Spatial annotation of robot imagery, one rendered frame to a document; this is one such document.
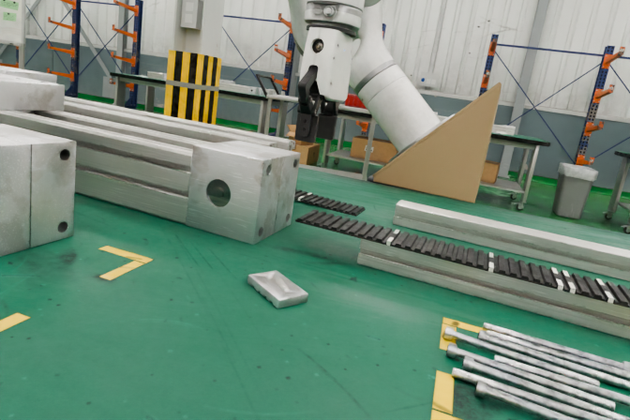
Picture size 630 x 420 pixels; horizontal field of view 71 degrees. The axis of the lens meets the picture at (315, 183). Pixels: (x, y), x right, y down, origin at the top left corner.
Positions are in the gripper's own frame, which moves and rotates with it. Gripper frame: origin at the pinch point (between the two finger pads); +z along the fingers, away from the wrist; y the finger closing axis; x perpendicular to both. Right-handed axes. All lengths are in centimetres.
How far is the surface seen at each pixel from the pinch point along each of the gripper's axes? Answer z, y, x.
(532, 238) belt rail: 8.4, -1.8, -32.9
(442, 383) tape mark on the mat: 11.2, -37.2, -25.1
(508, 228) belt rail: 8.0, -0.8, -30.0
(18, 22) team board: -32, 290, 469
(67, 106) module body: 3.1, -4.7, 46.7
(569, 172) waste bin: 37, 472, -117
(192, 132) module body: 3.2, -4.7, 19.4
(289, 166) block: 3.0, -16.9, -3.5
